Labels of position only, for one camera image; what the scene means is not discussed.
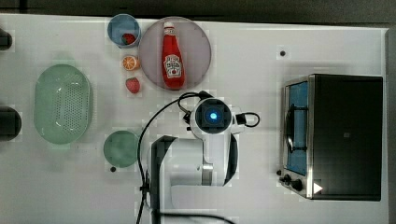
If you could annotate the green perforated colander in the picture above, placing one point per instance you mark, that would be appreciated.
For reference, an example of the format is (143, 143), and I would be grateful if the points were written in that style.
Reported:
(63, 104)

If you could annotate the toy strawberry in cup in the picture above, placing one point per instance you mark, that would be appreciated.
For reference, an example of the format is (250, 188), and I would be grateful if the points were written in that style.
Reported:
(128, 39)

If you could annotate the dark cylindrical cup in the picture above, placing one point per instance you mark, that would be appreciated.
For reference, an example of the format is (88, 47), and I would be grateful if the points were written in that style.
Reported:
(5, 40)

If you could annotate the toy strawberry on table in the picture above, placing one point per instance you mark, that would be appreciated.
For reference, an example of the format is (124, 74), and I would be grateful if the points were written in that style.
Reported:
(133, 85)

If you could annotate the toaster oven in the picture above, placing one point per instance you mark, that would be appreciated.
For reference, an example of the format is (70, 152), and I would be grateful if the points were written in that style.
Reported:
(332, 137)

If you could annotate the green mug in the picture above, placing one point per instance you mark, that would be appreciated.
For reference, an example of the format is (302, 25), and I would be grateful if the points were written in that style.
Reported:
(120, 149)

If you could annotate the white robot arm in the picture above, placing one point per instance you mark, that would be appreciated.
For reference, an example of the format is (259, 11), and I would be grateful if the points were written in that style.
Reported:
(207, 159)

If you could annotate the toy orange slice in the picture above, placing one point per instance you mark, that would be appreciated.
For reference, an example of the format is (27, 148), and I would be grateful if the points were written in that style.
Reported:
(130, 63)

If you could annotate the blue cup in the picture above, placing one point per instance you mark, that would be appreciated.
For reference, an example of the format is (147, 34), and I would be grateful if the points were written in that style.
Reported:
(121, 24)

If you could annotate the red ketchup bottle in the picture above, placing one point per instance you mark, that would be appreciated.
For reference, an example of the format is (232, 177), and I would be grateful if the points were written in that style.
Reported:
(172, 62)

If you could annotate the grey round plate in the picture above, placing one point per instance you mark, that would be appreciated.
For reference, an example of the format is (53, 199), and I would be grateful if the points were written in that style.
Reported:
(194, 46)

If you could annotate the black bowl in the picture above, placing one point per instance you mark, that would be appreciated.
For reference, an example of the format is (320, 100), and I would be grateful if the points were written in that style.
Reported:
(10, 123)

